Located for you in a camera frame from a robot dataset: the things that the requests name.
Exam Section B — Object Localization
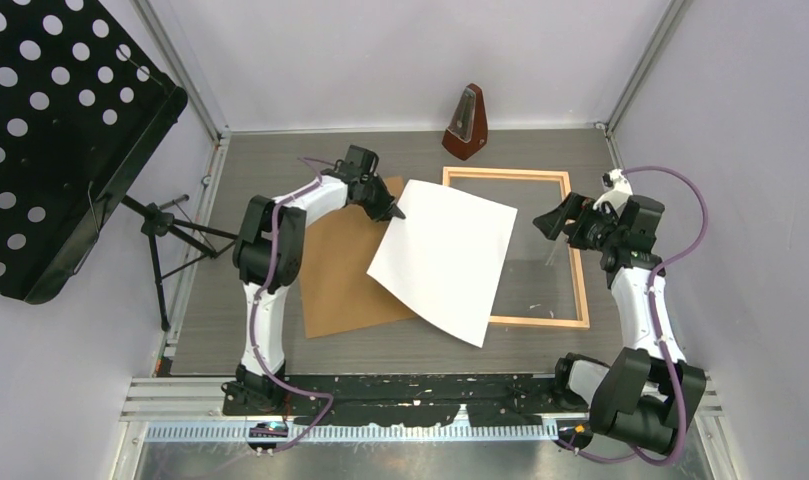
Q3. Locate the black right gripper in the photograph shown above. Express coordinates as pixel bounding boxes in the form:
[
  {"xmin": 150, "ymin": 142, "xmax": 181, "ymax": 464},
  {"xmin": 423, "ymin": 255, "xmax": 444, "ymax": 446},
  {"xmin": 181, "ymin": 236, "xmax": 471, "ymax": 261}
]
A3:
[{"xmin": 534, "ymin": 192, "xmax": 624, "ymax": 253}]

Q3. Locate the clear acrylic sheet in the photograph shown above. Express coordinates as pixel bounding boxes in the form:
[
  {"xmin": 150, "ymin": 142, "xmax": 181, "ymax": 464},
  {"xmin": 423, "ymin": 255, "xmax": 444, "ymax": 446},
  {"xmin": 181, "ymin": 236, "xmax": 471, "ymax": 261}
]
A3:
[{"xmin": 448, "ymin": 174, "xmax": 581, "ymax": 326}]

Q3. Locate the light wooden picture frame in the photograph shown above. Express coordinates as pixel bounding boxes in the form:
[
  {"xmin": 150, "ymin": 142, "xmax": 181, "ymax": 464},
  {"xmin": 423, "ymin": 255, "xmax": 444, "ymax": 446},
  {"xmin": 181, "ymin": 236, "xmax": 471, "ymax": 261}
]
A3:
[{"xmin": 442, "ymin": 166, "xmax": 590, "ymax": 330}]

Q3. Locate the landscape photo print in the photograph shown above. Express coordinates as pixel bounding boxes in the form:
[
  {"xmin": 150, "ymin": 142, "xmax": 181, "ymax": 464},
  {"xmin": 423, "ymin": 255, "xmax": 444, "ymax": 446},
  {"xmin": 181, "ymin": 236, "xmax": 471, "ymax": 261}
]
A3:
[{"xmin": 367, "ymin": 180, "xmax": 517, "ymax": 347}]

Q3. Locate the brown cardboard backing board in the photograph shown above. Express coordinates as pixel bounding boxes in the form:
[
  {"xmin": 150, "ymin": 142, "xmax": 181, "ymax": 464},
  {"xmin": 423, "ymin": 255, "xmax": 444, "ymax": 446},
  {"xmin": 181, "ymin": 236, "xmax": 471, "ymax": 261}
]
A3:
[{"xmin": 299, "ymin": 205, "xmax": 416, "ymax": 339}]

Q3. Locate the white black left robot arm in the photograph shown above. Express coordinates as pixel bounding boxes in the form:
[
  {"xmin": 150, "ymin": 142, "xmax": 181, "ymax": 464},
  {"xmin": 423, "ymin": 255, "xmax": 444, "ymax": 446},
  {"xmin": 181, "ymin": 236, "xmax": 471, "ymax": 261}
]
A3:
[{"xmin": 222, "ymin": 145, "xmax": 405, "ymax": 416}]

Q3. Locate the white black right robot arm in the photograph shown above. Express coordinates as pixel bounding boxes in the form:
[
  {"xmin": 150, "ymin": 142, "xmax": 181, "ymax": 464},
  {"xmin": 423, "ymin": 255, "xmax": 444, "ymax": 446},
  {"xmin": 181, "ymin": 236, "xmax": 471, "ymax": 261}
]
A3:
[{"xmin": 533, "ymin": 193, "xmax": 706, "ymax": 457}]

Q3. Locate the brown wooden metronome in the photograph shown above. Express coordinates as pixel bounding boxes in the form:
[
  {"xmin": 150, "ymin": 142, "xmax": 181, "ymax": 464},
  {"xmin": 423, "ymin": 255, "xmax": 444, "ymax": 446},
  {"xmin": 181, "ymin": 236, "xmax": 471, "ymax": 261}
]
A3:
[{"xmin": 441, "ymin": 83, "xmax": 488, "ymax": 161}]

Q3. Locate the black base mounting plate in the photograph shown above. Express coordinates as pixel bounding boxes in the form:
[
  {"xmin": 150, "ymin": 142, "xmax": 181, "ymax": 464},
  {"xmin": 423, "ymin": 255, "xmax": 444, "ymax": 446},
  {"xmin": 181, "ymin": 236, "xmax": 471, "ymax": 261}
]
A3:
[{"xmin": 221, "ymin": 373, "xmax": 588, "ymax": 427}]

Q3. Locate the black tripod stand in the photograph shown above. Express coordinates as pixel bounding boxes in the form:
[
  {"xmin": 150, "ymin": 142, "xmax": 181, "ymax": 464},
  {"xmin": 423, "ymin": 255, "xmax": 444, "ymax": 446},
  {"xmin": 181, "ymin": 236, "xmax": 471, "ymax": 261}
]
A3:
[{"xmin": 121, "ymin": 195, "xmax": 238, "ymax": 333}]

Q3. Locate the black perforated music stand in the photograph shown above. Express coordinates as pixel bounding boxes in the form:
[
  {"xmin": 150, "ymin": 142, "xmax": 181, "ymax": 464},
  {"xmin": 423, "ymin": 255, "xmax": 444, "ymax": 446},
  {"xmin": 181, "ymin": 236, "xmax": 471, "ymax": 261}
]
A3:
[{"xmin": 0, "ymin": 1, "xmax": 188, "ymax": 304}]

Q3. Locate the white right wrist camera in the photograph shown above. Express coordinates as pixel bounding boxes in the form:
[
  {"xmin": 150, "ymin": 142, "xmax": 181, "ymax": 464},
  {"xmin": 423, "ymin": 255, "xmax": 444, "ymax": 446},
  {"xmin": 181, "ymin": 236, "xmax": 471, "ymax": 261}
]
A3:
[{"xmin": 593, "ymin": 169, "xmax": 633, "ymax": 212}]

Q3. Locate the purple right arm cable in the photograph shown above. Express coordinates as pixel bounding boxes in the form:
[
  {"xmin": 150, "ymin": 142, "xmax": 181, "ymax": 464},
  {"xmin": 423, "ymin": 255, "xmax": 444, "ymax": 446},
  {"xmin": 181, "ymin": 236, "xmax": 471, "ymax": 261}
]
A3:
[{"xmin": 554, "ymin": 165, "xmax": 710, "ymax": 468}]

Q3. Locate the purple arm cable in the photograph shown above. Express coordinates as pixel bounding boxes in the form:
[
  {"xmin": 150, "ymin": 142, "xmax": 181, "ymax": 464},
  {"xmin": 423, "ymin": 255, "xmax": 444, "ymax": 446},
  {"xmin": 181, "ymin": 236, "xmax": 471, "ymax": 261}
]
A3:
[
  {"xmin": 248, "ymin": 156, "xmax": 339, "ymax": 454},
  {"xmin": 554, "ymin": 165, "xmax": 710, "ymax": 468}
]

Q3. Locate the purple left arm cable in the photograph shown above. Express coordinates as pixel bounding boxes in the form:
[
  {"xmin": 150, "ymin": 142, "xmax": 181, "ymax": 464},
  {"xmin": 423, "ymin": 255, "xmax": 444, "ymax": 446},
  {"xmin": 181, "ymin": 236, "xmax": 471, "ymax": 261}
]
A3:
[{"xmin": 248, "ymin": 156, "xmax": 339, "ymax": 454}]

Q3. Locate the aluminium rail front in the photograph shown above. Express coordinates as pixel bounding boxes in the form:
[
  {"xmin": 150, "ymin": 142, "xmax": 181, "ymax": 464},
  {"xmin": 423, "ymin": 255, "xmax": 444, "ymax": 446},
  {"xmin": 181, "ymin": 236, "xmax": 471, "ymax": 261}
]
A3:
[{"xmin": 120, "ymin": 376, "xmax": 725, "ymax": 444}]

